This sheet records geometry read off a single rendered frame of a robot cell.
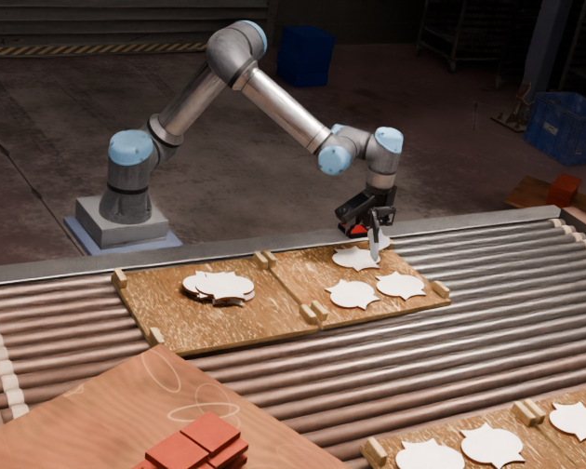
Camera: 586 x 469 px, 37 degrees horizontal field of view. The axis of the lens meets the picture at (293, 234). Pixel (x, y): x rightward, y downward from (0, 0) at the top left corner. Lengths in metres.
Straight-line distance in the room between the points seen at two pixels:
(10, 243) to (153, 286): 2.12
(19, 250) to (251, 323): 2.25
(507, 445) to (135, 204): 1.20
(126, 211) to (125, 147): 0.18
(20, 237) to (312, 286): 2.27
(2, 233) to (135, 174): 1.99
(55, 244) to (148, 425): 2.71
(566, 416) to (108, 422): 1.02
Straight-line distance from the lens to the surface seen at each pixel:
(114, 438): 1.59
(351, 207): 2.34
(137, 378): 1.72
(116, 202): 2.47
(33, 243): 4.26
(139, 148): 2.41
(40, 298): 2.17
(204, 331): 2.05
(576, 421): 2.07
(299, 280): 2.30
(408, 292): 2.34
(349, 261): 2.43
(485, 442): 1.91
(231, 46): 2.24
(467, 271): 2.59
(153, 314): 2.09
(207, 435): 1.38
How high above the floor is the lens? 2.10
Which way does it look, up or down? 27 degrees down
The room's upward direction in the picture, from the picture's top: 10 degrees clockwise
